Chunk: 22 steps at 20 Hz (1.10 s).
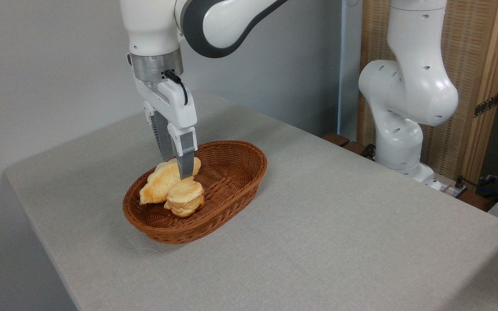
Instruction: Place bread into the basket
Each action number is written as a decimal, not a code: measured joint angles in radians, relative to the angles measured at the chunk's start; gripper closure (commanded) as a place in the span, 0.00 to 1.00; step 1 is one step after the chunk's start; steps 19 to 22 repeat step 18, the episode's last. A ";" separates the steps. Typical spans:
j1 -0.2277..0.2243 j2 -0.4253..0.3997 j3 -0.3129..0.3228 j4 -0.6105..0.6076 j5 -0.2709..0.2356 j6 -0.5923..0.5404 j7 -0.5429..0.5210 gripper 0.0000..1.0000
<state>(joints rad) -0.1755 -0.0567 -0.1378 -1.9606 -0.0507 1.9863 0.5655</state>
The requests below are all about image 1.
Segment braided golden bread loaf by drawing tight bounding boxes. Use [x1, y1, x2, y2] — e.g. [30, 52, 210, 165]
[139, 156, 202, 205]

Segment wooden rattan folding screen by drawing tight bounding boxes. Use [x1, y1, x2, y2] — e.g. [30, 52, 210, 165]
[356, 0, 498, 186]

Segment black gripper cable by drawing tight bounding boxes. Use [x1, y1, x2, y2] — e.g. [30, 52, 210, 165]
[163, 69, 189, 106]

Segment grey tablecloth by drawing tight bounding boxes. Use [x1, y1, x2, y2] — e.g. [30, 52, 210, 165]
[5, 91, 498, 311]

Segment brown wicker basket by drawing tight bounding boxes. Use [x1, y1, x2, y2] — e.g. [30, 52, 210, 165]
[122, 140, 268, 244]

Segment metal screen hinge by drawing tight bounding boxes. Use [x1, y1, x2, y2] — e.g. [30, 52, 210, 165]
[474, 93, 498, 118]

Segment light blue wall pipe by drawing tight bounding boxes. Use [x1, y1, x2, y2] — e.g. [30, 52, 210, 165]
[337, 0, 349, 135]

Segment round cream puff bread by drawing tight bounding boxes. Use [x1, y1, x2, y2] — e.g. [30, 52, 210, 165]
[163, 179, 205, 218]

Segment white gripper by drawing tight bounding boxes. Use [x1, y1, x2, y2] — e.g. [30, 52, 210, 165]
[127, 53, 198, 181]

